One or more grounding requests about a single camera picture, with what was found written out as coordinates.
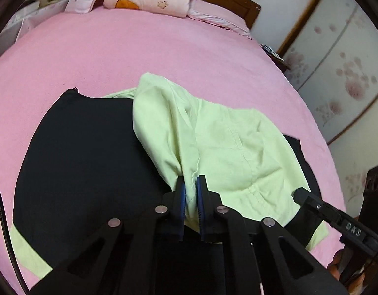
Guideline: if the person's right hand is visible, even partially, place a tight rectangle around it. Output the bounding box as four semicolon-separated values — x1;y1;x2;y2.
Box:
328;246;366;285

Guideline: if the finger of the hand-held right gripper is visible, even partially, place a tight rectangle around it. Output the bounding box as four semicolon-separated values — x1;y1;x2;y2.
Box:
291;187;344;225

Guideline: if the green and black hooded jacket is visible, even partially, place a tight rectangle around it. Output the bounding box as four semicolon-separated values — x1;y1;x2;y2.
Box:
9;72;330;295

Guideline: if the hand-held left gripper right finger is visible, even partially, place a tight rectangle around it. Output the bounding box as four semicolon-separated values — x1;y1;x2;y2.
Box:
196;175;349;295

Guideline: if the dark wooden nightstand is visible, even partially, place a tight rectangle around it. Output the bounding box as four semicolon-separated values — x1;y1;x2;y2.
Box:
259;43;292;72

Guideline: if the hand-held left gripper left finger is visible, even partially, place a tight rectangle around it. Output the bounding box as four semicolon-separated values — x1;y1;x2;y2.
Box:
31;175;187;295

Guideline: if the pink bed sheet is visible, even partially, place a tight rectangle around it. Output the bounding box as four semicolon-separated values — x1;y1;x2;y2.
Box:
0;0;346;295

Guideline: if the folded pink blanket orange print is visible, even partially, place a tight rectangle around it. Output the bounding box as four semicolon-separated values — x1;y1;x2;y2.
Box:
103;0;192;18

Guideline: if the black cable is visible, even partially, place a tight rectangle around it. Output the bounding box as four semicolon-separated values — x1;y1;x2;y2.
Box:
0;171;31;292

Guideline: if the floral wardrobe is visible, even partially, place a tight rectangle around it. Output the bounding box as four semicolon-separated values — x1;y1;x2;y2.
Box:
277;0;378;199

